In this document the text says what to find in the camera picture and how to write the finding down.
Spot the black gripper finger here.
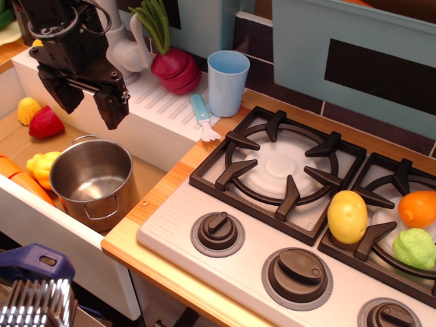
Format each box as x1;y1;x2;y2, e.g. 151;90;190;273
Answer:
38;69;84;114
93;89;129;130

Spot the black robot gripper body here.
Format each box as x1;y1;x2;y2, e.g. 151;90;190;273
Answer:
29;22;128;94

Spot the stainless steel pot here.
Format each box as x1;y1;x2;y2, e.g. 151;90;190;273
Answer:
49;135;139;232

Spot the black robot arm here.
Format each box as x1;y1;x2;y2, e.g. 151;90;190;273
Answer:
15;1;129;130

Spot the left stove knob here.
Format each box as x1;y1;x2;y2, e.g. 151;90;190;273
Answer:
191;211;245;258

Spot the stove knob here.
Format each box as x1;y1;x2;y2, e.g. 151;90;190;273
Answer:
191;211;245;258
358;298;422;327
262;247;334;311

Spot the silver toy stove top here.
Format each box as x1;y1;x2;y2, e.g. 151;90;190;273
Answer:
136;106;436;327

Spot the middle stove knob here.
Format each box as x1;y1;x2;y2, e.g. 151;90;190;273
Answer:
262;247;334;311

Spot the right stove knob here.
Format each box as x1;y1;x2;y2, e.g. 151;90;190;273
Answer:
358;298;422;327

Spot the red toy pepper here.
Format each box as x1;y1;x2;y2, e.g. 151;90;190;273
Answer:
29;106;65;138

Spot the yellow toy corn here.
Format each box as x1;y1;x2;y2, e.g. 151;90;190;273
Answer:
17;97;42;126

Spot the white toy faucet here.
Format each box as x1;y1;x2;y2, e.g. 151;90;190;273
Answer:
96;0;153;85

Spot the white toy sink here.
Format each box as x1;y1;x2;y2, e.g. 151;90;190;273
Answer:
1;51;202;320

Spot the red toy radish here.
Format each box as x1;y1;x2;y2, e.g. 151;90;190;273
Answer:
129;0;201;95

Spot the yellow toy pepper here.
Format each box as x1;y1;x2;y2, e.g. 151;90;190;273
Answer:
26;151;61;190

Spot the orange toy carrot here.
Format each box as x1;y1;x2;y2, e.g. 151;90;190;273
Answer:
1;153;55;206

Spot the blue white toy fork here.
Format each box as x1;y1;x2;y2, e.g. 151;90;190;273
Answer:
190;94;221;142

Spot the light blue plastic cup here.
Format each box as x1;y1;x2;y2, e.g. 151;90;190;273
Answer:
207;50;251;118

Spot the left black burner grate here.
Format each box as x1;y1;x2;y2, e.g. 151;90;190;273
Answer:
189;107;367;245

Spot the black burner grate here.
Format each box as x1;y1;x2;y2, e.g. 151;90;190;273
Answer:
189;107;367;245
318;153;435;307

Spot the blue metal grater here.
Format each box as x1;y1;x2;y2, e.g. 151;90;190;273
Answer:
1;243;77;326

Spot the yellow toy potato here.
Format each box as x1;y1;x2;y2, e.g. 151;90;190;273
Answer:
327;190;368;244

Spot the orange toy fruit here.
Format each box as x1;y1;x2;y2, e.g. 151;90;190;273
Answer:
398;191;435;229

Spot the green toy lettuce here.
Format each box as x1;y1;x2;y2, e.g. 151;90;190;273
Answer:
392;228;435;270

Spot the right black burner grate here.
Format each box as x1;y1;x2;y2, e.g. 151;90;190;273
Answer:
318;153;435;307

